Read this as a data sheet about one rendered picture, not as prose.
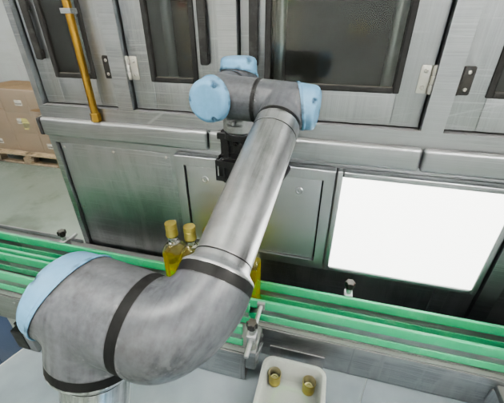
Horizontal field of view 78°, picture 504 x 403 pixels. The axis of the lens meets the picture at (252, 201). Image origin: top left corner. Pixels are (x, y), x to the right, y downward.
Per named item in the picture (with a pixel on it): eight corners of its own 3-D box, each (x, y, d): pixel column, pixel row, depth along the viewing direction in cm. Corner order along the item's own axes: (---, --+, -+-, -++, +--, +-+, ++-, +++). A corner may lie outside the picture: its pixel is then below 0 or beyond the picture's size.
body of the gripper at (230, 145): (229, 170, 80) (226, 125, 74) (260, 175, 78) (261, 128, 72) (215, 183, 74) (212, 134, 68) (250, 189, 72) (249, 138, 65)
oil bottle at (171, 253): (193, 288, 104) (186, 237, 93) (185, 301, 100) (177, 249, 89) (178, 285, 106) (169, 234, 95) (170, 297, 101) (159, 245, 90)
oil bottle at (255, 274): (260, 301, 99) (262, 249, 88) (256, 316, 95) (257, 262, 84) (243, 298, 100) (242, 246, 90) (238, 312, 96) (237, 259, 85)
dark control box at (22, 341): (59, 332, 104) (50, 315, 100) (39, 353, 98) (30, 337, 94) (39, 327, 106) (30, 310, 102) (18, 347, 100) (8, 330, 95)
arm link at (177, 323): (202, 424, 25) (326, 62, 49) (94, 376, 28) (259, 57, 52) (228, 417, 35) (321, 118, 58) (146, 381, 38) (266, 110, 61)
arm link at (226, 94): (246, 81, 48) (267, 72, 57) (182, 74, 51) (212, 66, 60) (244, 131, 52) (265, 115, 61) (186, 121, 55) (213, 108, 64)
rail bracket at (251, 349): (266, 321, 92) (266, 291, 86) (251, 376, 78) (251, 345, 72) (256, 319, 93) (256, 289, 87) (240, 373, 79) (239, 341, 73)
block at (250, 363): (264, 341, 94) (265, 326, 91) (257, 371, 86) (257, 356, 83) (253, 339, 95) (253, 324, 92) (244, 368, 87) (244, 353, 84)
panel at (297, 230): (472, 288, 91) (523, 185, 74) (475, 296, 88) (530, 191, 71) (189, 241, 111) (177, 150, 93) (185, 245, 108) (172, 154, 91)
